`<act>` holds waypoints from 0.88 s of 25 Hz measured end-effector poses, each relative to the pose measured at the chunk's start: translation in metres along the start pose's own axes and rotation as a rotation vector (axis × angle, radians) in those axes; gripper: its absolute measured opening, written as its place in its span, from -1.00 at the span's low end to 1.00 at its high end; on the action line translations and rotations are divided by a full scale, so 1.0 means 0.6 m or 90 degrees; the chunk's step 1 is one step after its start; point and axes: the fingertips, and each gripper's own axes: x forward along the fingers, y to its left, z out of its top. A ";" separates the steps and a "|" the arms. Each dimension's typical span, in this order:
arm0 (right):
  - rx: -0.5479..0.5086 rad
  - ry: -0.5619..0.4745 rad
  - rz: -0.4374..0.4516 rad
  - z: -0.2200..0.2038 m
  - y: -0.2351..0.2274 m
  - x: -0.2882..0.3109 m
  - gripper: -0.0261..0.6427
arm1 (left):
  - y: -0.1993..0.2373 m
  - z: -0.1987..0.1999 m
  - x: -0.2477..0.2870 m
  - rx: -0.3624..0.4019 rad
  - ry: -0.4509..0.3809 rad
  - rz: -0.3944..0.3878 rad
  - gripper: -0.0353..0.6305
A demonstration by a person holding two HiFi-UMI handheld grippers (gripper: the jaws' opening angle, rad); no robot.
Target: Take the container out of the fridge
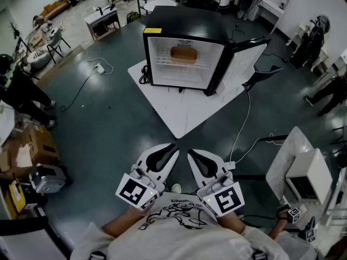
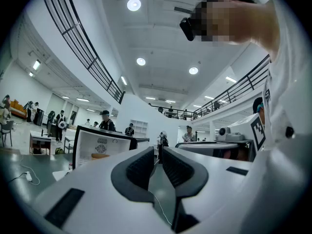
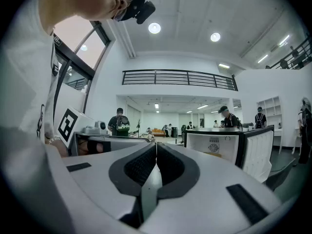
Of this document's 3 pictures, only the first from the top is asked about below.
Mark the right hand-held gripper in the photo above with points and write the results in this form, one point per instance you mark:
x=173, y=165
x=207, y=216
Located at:
x=226, y=199

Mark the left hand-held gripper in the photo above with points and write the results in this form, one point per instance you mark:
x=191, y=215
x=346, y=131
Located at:
x=132, y=192

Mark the beige plastic bowl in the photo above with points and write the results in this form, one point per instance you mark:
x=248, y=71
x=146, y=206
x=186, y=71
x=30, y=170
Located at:
x=183, y=56

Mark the black mini fridge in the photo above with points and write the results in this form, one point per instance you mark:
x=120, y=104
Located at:
x=187, y=20

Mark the person's left forearm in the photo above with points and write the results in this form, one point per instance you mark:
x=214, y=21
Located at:
x=122, y=223

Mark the another person's forearm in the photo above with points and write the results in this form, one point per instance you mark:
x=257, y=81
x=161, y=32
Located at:
x=277, y=230

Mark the person's right forearm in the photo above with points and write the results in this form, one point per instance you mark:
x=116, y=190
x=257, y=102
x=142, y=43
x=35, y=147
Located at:
x=231, y=223

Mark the white power strip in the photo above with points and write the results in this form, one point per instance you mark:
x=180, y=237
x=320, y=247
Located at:
x=230, y=165
x=100, y=68

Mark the person's white shoe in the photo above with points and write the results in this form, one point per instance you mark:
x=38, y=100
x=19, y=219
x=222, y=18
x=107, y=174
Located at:
x=176, y=188

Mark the person's white printed shirt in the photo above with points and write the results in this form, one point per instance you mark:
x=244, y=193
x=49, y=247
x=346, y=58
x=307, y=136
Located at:
x=176, y=240

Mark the marble top side table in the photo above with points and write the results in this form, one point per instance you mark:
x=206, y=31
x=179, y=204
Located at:
x=292, y=145

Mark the silver case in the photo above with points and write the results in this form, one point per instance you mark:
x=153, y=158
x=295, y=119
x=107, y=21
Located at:
x=48, y=180

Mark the white box appliance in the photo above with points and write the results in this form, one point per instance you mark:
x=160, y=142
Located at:
x=317, y=172

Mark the closed cardboard box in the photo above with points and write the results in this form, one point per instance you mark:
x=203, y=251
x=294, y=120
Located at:
x=43, y=145

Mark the yellow label sticker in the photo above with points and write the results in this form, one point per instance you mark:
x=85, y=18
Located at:
x=152, y=31

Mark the open cardboard box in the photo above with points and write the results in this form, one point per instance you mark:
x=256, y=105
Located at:
x=19, y=158

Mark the green backpack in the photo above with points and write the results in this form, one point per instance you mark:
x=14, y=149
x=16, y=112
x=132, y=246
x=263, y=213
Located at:
x=132, y=17

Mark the white top wooden cabinet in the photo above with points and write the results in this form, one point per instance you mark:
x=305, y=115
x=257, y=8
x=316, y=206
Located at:
x=101, y=16

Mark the round white table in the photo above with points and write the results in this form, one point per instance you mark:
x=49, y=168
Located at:
x=160, y=6

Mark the black framed white board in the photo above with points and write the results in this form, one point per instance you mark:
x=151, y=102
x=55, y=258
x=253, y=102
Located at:
x=21, y=245

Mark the zebra striped pouf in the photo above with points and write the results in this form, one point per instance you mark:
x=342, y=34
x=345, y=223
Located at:
x=39, y=57

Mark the grey shell chair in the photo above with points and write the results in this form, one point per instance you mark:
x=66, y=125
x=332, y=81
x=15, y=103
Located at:
x=57, y=38

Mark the rack of dark clothes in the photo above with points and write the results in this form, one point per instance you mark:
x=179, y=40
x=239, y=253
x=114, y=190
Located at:
x=311, y=45

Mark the orange sofa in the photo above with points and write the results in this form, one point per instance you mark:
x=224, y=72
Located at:
x=55, y=9

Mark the black frame table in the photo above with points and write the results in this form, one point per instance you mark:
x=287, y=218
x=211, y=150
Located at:
x=273, y=138

